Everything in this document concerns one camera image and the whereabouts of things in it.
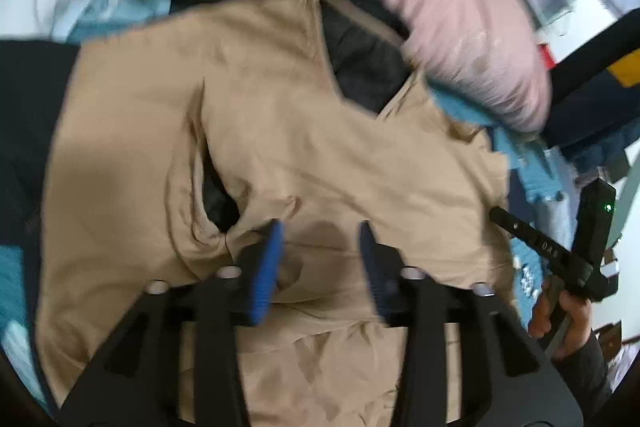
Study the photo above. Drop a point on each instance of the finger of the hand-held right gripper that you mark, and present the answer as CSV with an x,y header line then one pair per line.
x,y
515,224

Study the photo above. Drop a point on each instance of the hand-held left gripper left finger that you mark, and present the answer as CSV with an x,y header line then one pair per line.
x,y
265,272

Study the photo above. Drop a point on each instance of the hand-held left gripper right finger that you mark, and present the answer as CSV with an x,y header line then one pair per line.
x,y
372,267

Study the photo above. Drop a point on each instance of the tan jacket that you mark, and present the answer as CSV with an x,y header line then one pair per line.
x,y
300,132

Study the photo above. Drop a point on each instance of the dark denim jacket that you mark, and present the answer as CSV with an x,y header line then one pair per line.
x,y
25,107

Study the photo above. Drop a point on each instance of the person's right forearm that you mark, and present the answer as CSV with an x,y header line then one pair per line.
x,y
590,372

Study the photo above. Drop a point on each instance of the person's right hand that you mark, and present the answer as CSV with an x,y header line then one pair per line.
x,y
575,322

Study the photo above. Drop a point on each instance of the navy and yellow puffer jacket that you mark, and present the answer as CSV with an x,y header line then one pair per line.
x,y
590,97

